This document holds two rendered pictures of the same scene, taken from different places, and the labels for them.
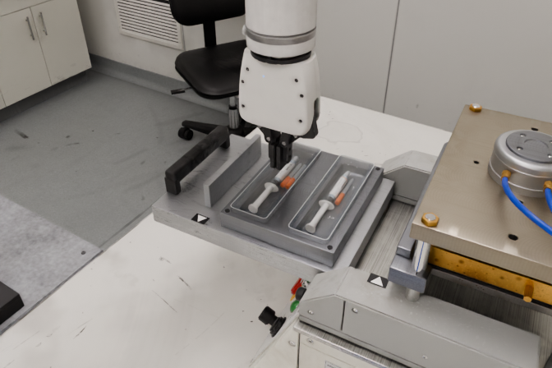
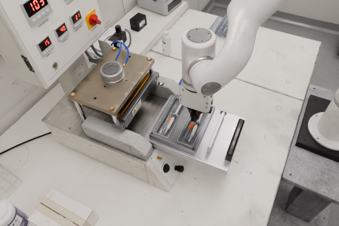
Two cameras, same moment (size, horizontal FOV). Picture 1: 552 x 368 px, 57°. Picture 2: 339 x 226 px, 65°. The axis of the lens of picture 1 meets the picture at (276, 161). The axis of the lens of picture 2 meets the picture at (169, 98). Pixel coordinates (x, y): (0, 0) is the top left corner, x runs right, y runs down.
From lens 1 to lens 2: 116 cm
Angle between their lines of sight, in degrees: 95
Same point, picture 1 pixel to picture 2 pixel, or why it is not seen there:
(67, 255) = (296, 172)
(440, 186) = (142, 70)
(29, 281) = (302, 157)
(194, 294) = not seen: hidden behind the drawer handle
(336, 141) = not seen: outside the picture
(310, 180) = (181, 124)
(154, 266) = (251, 168)
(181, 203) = (234, 120)
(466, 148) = (126, 86)
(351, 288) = (169, 81)
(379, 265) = (156, 113)
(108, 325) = (256, 139)
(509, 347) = not seen: hidden behind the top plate
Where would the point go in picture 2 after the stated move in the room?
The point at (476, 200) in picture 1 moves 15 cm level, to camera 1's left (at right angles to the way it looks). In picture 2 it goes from (133, 65) to (175, 63)
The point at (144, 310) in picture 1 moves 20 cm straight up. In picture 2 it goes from (245, 146) to (255, 118)
